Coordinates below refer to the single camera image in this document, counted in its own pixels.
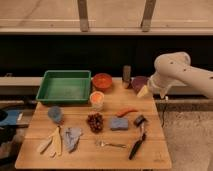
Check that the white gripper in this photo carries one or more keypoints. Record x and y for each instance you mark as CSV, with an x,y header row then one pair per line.
x,y
155,85

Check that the blue sponge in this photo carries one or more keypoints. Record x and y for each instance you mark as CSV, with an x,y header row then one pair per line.
x,y
119,123

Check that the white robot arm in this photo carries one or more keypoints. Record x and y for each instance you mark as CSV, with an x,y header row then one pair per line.
x,y
177,66

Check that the purple bowl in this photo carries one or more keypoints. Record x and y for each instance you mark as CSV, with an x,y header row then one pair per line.
x,y
138,82

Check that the red bowl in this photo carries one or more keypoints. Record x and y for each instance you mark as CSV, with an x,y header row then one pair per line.
x,y
102,81

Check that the dark cylindrical shaker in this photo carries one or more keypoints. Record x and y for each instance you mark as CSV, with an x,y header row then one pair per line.
x,y
126,78

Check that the black dish brush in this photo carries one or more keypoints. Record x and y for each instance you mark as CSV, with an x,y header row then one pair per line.
x,y
140,123

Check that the clear cup with orange content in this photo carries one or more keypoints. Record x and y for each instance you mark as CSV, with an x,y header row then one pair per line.
x,y
97,100

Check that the bunch of red grapes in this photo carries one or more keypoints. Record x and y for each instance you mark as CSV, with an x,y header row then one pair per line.
x,y
95,122

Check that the silver fork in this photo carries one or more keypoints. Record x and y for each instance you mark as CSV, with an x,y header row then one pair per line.
x,y
102,144

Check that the green plastic tray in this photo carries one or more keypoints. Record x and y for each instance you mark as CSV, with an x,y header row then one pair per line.
x,y
65,86

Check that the blue cup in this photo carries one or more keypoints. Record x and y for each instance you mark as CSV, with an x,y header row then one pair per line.
x,y
55,114

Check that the blue object at left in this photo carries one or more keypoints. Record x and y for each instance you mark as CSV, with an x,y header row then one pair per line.
x,y
9,117

